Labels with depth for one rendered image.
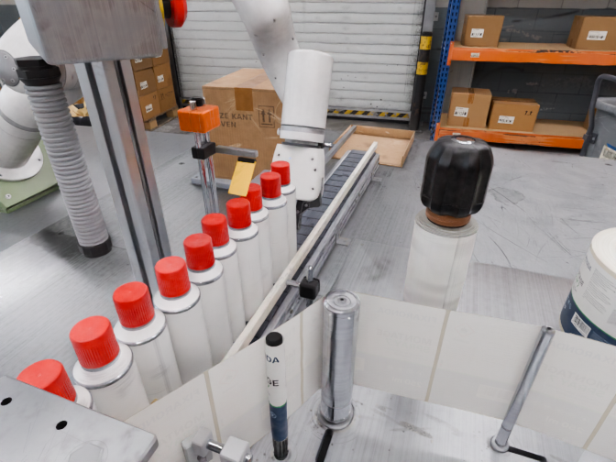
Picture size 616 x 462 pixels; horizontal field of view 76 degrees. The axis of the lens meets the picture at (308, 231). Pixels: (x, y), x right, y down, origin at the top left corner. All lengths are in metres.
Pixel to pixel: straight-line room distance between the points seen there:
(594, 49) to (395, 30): 1.84
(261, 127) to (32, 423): 0.97
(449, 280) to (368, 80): 4.43
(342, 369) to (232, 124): 0.85
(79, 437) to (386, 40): 4.76
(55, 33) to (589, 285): 0.68
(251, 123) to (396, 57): 3.84
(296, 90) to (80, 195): 0.41
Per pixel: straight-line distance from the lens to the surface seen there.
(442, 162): 0.51
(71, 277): 0.96
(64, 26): 0.39
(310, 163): 0.74
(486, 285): 0.79
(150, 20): 0.41
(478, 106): 4.35
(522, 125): 4.45
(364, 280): 0.74
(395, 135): 1.67
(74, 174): 0.47
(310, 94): 0.73
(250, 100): 1.12
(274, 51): 0.83
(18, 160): 1.34
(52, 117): 0.46
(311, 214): 0.95
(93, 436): 0.25
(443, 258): 0.57
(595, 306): 0.68
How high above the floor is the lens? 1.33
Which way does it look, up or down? 31 degrees down
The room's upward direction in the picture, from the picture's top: straight up
